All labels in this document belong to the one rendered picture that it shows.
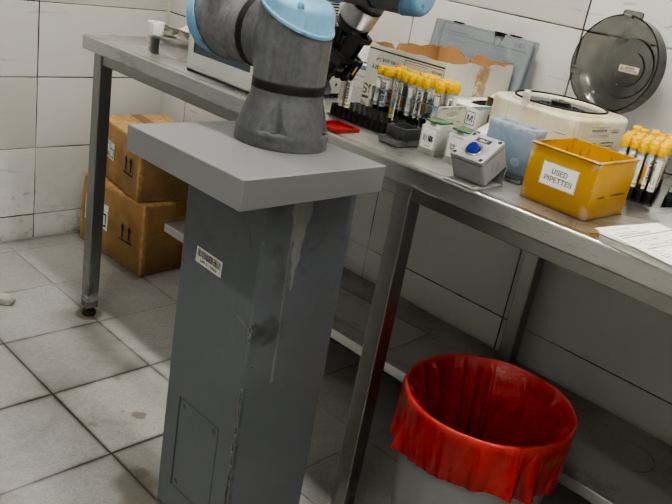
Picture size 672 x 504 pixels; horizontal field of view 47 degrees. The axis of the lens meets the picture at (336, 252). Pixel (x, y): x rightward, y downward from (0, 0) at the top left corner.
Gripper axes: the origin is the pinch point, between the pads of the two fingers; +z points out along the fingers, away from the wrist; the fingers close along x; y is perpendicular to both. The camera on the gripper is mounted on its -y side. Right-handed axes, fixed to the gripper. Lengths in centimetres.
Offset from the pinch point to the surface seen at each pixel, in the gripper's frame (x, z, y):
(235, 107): -8.5, 12.4, -6.7
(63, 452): -43, 89, 30
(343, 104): 5.4, -2.1, 7.5
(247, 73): -4.5, 7.2, -12.2
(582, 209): -2, -33, 63
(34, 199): 7, 138, -85
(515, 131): 6, -29, 42
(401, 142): -0.5, -12.0, 28.0
